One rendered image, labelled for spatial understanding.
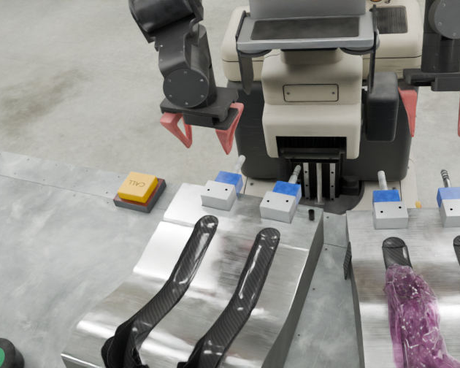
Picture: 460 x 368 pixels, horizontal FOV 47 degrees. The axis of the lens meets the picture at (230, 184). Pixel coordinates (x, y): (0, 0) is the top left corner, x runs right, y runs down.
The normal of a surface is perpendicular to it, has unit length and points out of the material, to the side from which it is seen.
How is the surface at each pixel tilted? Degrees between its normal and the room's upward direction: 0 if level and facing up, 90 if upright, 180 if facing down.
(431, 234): 0
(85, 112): 1
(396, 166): 90
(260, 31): 0
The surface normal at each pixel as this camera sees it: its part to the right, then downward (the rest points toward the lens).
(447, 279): -0.08, -0.96
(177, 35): -0.40, -0.66
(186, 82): 0.03, 0.69
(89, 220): -0.14, -0.70
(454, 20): -0.21, 0.33
